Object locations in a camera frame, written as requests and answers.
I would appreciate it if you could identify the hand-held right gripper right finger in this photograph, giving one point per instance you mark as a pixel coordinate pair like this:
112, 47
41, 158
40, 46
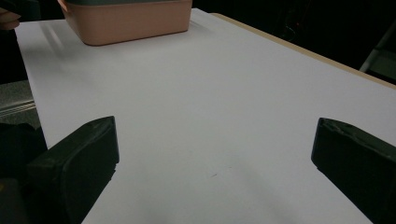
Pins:
358, 168

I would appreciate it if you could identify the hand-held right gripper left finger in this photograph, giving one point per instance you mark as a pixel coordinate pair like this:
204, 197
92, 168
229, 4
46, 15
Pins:
77, 171

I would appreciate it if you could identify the pink plastic basket grey rim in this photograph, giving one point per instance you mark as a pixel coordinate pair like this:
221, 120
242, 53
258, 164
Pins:
130, 25

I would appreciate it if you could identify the white table cover sheet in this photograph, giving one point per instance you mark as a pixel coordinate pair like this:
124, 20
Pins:
202, 93

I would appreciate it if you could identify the metal floor rail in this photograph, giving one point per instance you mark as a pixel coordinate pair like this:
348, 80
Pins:
15, 107

